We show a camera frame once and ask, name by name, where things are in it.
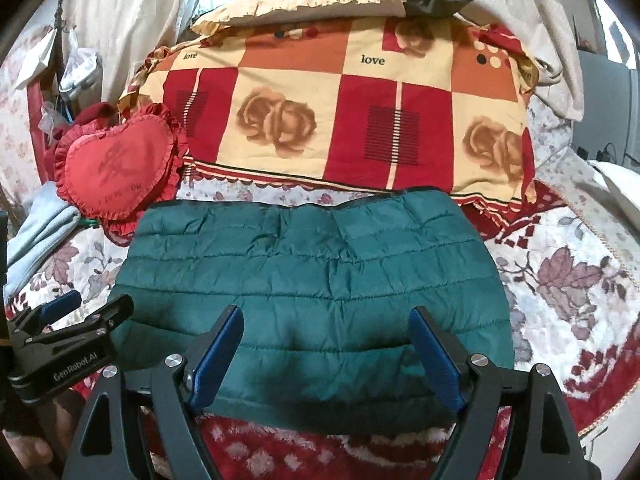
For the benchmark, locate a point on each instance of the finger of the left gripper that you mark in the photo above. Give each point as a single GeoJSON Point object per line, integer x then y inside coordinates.
{"type": "Point", "coordinates": [105, 320]}
{"type": "Point", "coordinates": [33, 321]}

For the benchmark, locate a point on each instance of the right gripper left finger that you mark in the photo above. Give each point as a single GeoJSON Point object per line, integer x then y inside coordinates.
{"type": "Point", "coordinates": [110, 441]}

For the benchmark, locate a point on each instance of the green quilted puffer jacket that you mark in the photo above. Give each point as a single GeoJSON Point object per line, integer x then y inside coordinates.
{"type": "Point", "coordinates": [326, 294]}

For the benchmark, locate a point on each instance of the person's left hand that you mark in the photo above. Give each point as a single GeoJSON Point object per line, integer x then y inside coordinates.
{"type": "Point", "coordinates": [33, 453]}

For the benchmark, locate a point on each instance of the red heart shaped pillow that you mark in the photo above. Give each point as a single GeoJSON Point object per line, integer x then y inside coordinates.
{"type": "Point", "coordinates": [113, 174]}

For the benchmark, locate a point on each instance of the cream frilled pillow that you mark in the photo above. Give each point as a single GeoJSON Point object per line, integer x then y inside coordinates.
{"type": "Point", "coordinates": [248, 13]}

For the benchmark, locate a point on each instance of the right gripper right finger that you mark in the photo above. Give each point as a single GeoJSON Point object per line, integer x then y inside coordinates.
{"type": "Point", "coordinates": [541, 441]}

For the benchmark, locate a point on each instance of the light blue folded garment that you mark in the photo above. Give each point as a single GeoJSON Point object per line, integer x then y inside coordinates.
{"type": "Point", "coordinates": [49, 222]}

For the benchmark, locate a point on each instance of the red cream rose patterned quilt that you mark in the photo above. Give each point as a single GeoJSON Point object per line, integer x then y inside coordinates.
{"type": "Point", "coordinates": [364, 104]}

